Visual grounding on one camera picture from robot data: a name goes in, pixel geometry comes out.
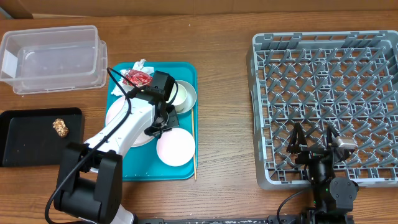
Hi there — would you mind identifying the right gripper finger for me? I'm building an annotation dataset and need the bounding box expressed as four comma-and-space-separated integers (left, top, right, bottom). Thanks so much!
287, 123, 308, 153
326, 124, 340, 149

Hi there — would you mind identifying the red snack wrapper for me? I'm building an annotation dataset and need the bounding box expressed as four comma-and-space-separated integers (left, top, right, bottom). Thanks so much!
122, 69, 152, 87

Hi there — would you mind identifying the white napkin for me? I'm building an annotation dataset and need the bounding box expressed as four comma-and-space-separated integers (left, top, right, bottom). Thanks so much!
111, 59, 154, 96

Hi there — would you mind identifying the large pink plate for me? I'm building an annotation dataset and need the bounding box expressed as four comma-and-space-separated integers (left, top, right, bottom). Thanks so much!
105, 96, 154, 147

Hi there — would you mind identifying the brown food chunk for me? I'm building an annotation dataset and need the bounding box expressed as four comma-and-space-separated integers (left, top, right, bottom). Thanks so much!
53, 118, 69, 138

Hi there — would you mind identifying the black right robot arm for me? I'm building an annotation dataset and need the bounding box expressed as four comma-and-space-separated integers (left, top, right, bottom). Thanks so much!
276, 123, 359, 224

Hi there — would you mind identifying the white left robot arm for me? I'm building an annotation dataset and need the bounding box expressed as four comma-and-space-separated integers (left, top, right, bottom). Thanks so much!
44, 83, 178, 223

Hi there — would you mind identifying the cream cup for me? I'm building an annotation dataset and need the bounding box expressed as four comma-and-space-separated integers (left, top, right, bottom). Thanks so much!
167, 83, 187, 113

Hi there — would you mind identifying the grey bowl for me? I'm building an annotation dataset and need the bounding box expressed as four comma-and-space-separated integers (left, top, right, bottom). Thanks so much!
175, 80, 197, 114

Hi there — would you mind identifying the wooden chopstick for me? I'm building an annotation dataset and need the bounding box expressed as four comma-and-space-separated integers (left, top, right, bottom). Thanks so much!
191, 108, 197, 180

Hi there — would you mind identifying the grey dish rack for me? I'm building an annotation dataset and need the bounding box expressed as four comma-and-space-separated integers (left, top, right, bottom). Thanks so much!
246, 30, 397, 190

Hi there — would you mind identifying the small white plate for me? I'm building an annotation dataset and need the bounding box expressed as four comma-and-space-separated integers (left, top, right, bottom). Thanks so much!
156, 128, 193, 167

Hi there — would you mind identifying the teal serving tray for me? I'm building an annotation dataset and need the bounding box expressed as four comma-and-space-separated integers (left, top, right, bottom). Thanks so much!
106, 62, 198, 181

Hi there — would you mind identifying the clear plastic bin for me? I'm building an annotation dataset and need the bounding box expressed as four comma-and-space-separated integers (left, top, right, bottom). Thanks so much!
1, 25, 108, 95

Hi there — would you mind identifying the black tray bin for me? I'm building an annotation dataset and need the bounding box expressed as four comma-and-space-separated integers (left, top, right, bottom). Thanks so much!
1, 108, 85, 167

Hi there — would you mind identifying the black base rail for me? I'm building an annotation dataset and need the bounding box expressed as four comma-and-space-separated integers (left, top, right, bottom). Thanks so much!
134, 215, 316, 224

